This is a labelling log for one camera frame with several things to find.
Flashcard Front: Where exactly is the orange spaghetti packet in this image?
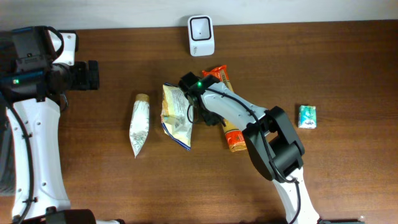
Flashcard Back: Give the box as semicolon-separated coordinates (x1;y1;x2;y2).
201;65;247;152

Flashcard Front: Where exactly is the small teal tissue pack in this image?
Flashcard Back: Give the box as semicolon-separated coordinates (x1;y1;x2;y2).
298;105;317;129

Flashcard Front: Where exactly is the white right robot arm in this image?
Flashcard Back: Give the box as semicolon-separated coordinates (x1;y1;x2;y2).
178;73;320;223

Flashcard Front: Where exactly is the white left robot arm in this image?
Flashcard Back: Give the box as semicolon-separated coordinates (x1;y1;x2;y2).
1;26;100;223

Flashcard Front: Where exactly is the white barcode scanner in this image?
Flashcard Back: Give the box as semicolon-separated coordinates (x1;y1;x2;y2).
187;15;215;57

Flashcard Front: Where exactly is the grey plastic mesh basket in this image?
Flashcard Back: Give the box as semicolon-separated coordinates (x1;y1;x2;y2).
1;127;16;196

